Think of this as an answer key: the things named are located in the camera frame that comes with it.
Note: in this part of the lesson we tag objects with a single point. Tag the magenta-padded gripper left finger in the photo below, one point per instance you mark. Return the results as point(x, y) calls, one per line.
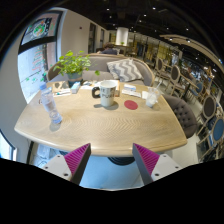
point(77, 159)

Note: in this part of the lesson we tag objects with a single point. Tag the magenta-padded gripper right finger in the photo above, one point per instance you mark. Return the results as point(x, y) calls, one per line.
point(146, 160)

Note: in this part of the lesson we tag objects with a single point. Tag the clear plastic water bottle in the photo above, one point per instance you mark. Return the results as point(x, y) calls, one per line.
point(50, 105)

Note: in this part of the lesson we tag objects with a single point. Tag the flat round red coaster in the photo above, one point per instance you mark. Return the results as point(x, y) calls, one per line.
point(131, 105)

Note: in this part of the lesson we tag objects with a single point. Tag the dark grey tufted armchair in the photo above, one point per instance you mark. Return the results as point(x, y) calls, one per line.
point(182, 115)

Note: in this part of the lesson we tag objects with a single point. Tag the clear plastic cup with straw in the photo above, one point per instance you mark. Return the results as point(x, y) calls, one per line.
point(152, 98)

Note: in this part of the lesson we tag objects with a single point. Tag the white paper napkin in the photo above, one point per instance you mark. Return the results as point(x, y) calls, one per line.
point(144, 95)

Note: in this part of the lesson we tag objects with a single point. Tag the white printed leaflet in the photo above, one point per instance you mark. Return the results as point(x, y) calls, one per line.
point(131, 93)

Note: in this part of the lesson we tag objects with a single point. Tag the small blue white carton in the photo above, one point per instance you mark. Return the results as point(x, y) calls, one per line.
point(75, 87)

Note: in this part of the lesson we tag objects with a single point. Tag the brown card stand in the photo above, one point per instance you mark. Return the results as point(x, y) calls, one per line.
point(59, 87)

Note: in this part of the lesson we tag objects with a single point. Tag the small blue white card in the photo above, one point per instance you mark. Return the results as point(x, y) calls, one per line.
point(130, 87)

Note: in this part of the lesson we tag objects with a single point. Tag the group of dining chairs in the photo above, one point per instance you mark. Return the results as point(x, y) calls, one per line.
point(209, 108)

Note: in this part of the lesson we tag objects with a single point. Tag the grey white chevron cushion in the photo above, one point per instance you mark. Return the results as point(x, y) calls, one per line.
point(125, 70)

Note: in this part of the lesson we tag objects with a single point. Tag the green potted plant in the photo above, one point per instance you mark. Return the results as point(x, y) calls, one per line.
point(74, 64)

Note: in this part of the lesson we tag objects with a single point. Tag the grey sofa with wooden trim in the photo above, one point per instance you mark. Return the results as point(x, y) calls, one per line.
point(100, 63)

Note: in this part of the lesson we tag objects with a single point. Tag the person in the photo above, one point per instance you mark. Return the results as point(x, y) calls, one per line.
point(109, 50)

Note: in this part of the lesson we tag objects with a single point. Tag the white round pillar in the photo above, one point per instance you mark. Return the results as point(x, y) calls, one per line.
point(122, 36)

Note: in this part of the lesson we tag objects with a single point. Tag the framed colourful window poster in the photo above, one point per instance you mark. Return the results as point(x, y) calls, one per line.
point(41, 28)

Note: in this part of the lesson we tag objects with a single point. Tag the group of ceiling lights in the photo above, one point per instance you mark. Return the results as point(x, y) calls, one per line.
point(153, 8)

